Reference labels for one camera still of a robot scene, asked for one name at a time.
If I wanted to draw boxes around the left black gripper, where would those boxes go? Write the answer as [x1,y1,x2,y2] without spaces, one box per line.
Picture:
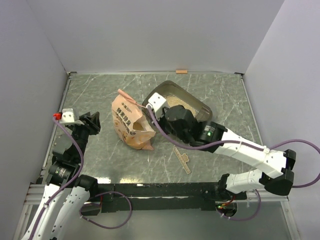
[68,111,101,161]

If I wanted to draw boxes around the orange cat litter bag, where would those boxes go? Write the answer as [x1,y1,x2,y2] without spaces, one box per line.
[111,89,156,151]

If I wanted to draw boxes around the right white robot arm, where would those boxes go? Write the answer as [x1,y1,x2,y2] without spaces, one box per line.
[156,105,296,199]

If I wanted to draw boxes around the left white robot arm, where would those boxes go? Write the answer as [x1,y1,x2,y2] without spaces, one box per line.
[22,108,101,240]

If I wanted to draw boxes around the beige cat litter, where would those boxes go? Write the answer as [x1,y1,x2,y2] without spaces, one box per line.
[165,95,201,117]

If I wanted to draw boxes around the grey translucent litter box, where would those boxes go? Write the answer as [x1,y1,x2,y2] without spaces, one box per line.
[142,80,213,133]

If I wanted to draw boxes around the orange tape piece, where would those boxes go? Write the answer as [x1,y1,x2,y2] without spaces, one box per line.
[175,70,188,74]

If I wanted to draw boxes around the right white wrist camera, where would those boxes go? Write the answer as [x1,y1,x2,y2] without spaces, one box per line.
[146,92,169,120]

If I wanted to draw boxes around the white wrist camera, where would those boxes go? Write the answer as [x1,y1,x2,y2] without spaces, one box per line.
[146,92,169,120]
[53,108,84,126]

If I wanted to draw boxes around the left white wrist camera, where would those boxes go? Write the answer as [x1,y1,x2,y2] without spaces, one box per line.
[53,108,84,126]

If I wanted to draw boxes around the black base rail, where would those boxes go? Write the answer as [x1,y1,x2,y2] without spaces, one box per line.
[92,182,247,213]

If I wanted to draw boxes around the aluminium frame rail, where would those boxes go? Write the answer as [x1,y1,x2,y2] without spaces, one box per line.
[23,181,289,206]

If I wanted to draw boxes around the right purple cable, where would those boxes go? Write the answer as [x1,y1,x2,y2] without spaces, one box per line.
[146,104,320,222]

